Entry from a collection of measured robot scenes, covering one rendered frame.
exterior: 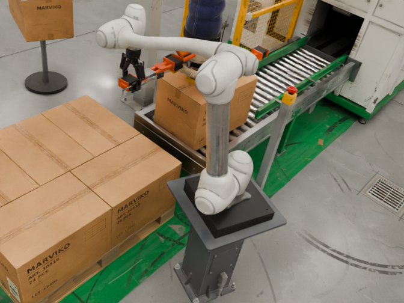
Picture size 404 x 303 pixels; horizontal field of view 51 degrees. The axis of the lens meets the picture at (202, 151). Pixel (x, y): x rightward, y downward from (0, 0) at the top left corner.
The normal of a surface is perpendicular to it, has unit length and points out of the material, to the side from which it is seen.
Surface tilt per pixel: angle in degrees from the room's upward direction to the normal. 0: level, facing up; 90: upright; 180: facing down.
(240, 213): 3
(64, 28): 90
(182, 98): 90
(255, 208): 3
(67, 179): 0
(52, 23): 90
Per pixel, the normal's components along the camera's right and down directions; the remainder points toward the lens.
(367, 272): 0.15, -0.75
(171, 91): -0.68, 0.39
